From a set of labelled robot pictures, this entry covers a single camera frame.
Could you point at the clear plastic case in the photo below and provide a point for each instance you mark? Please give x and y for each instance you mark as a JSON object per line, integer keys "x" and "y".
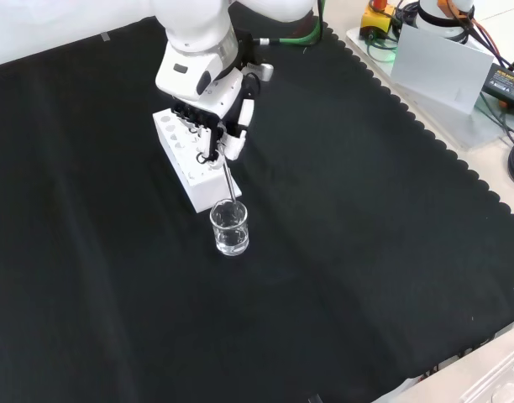
{"x": 500, "y": 378}

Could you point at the small clear glass beaker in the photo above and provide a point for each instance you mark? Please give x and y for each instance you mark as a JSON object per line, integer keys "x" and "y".
{"x": 229, "y": 235}

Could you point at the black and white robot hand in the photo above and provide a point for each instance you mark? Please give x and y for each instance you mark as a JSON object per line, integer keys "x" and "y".
{"x": 190, "y": 80}

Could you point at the grey tape strip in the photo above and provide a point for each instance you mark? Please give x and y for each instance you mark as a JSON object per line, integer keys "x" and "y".
{"x": 106, "y": 37}

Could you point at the clear glass rod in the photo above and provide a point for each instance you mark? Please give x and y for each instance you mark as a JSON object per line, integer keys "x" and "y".
{"x": 230, "y": 184}

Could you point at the white test tube rack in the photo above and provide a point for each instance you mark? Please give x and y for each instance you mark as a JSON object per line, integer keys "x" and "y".
{"x": 202, "y": 189}

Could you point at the black power adapter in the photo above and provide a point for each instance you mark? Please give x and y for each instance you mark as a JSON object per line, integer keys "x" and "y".
{"x": 507, "y": 84}

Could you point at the black bench cloth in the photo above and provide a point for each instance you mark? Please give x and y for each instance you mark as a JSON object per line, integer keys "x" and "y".
{"x": 324, "y": 210}

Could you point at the pale board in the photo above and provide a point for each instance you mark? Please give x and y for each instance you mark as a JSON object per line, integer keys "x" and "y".
{"x": 442, "y": 67}

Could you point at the yellow stop button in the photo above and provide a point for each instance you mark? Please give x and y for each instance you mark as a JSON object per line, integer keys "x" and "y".
{"x": 376, "y": 19}

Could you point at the grey base plate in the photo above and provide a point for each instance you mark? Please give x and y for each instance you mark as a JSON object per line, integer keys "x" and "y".
{"x": 471, "y": 130}

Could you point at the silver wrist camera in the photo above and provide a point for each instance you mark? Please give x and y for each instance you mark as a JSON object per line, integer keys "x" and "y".
{"x": 263, "y": 72}

